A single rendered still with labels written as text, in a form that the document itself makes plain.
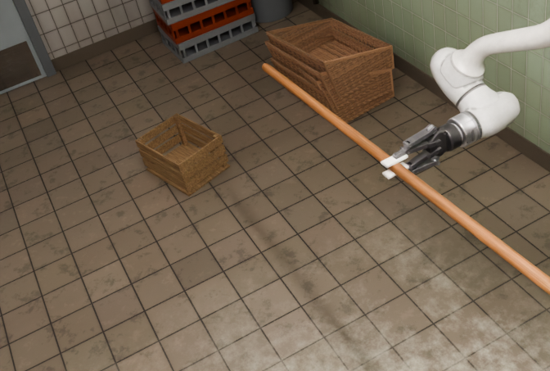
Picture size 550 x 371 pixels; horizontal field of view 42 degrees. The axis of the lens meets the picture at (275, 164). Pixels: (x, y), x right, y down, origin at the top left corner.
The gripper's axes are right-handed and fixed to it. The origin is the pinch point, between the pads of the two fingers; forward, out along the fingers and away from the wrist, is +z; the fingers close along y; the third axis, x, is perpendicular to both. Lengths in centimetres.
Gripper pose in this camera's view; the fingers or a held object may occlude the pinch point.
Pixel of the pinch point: (394, 165)
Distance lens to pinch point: 196.7
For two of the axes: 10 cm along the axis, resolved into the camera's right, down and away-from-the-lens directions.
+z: -8.6, 4.3, -2.7
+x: -4.6, -4.4, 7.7
